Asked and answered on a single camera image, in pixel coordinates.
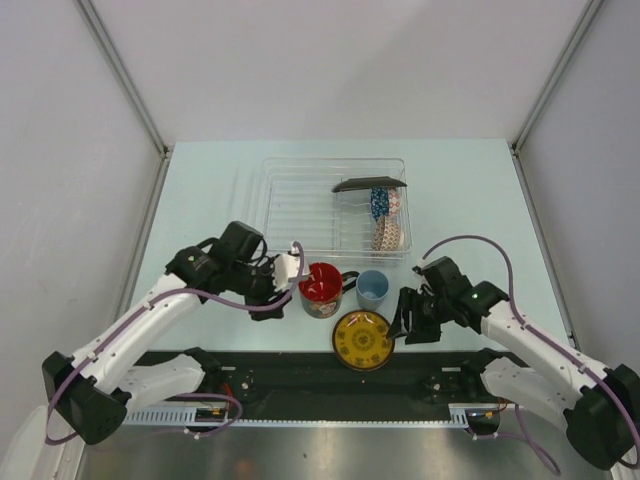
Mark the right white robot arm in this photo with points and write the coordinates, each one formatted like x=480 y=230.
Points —
x=595 y=405

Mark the red black mug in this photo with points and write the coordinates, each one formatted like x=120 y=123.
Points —
x=321 y=293

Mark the light blue cup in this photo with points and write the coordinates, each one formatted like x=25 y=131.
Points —
x=372 y=287

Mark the brown white patterned bowl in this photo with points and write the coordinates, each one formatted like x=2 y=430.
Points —
x=388 y=235

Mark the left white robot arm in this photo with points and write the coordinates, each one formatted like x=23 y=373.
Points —
x=97 y=386

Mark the yellow round patterned plate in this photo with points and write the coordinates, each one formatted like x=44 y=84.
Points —
x=359 y=341

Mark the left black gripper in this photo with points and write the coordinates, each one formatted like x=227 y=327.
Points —
x=270 y=291

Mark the clear plastic dish rack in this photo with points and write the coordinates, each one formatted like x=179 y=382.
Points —
x=290 y=199

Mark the black floral square plate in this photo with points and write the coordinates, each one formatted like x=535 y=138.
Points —
x=364 y=183

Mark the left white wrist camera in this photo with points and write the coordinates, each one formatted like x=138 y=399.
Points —
x=287 y=268

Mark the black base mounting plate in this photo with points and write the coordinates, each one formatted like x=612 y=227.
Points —
x=453 y=376

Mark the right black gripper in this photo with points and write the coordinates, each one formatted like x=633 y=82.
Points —
x=409 y=299

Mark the blue white patterned bowl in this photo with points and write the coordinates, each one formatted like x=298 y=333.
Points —
x=385 y=202

